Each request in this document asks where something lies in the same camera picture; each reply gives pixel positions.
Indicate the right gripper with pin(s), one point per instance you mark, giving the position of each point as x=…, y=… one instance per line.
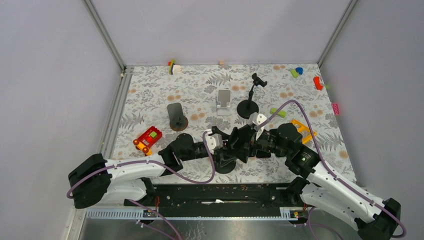
x=242, y=153

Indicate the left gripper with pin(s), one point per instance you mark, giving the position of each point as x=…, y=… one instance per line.
x=223, y=158

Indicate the black tripod stand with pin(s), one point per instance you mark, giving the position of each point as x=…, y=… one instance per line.
x=225, y=169
x=247, y=107

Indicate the wooden-base grey phone stand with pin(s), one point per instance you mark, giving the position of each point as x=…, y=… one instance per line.
x=177, y=121

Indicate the purple-edged black phone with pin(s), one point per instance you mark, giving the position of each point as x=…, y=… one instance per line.
x=263, y=154

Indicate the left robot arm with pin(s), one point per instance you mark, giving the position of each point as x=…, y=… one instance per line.
x=105, y=181

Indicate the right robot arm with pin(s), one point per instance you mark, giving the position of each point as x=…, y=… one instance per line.
x=320, y=185

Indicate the white phone stand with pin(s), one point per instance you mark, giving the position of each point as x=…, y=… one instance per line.
x=223, y=105

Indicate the floral patterned mat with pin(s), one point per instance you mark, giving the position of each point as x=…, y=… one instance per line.
x=152, y=88

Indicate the red yellow toy truck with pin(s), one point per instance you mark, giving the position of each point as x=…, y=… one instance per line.
x=145, y=141

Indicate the green cylinder block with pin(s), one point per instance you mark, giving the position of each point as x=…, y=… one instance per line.
x=294, y=73

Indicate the blue heart block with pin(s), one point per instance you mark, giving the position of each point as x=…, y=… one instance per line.
x=299, y=70

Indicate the red arch block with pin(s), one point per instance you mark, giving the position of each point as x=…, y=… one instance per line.
x=317, y=83

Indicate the colourful block stack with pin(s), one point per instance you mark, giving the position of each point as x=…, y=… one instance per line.
x=174, y=68

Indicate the pink brick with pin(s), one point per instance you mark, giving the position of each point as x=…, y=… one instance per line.
x=336, y=109

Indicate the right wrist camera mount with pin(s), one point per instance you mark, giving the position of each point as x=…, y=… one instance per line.
x=258, y=122

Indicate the yellow triangle frame toy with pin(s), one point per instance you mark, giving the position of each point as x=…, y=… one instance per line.
x=304, y=131

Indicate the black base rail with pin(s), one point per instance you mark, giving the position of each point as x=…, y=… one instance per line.
x=288, y=201

